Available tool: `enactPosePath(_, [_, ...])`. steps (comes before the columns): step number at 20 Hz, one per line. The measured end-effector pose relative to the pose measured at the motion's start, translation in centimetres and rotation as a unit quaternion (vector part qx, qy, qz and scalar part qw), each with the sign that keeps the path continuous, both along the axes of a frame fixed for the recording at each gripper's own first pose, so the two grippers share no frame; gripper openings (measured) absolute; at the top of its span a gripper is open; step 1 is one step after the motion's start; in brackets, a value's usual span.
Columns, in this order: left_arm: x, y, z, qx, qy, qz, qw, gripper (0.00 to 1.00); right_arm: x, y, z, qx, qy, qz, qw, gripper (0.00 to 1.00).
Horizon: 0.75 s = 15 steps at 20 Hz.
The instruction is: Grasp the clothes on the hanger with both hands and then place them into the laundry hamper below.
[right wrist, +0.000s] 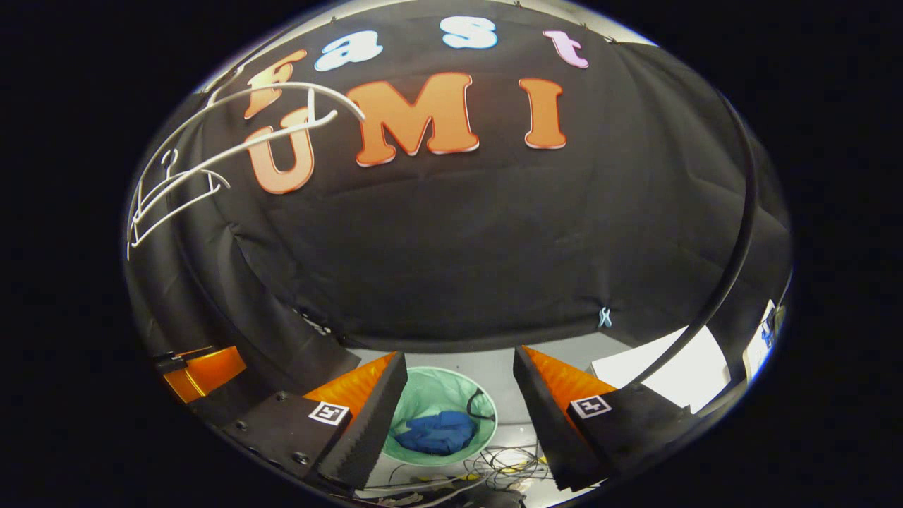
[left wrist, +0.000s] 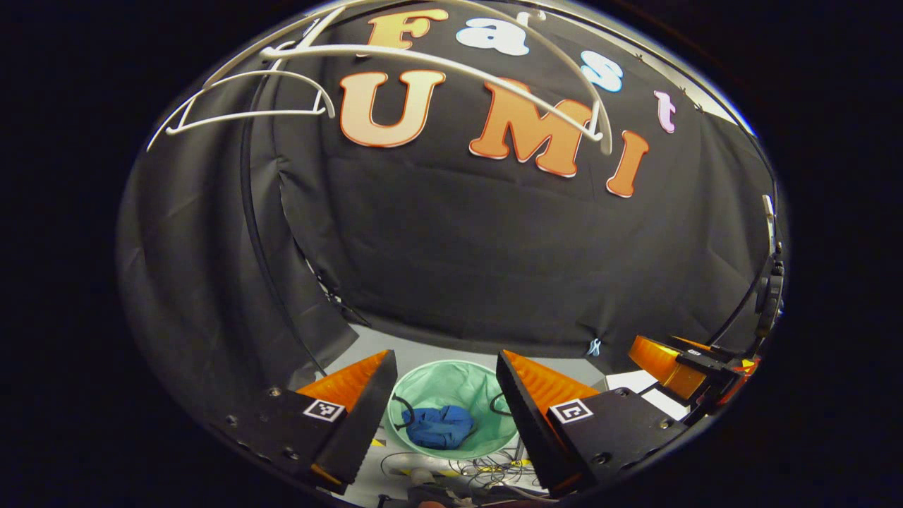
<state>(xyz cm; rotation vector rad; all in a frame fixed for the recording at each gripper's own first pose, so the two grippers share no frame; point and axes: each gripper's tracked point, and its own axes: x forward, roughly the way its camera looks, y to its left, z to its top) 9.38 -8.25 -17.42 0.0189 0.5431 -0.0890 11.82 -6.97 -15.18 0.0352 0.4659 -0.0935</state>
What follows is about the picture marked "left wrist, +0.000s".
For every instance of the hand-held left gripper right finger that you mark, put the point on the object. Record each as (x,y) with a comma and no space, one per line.
(532,423)

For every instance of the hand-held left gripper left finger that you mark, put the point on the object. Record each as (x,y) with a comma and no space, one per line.
(356,423)

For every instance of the black clamp-mounted device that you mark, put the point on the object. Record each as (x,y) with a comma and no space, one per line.
(769,296)

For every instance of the green laundry hamper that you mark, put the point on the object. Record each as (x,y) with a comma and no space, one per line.
(451,384)

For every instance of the white flat board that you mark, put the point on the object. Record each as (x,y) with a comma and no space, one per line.
(635,384)

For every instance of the black clothes rack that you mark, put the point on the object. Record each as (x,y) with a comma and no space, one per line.
(248,212)

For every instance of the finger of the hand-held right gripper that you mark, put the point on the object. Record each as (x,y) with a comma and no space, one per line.
(659,363)
(695,345)

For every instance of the white plastic hanger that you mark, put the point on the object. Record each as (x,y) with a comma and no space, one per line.
(608,137)
(240,115)

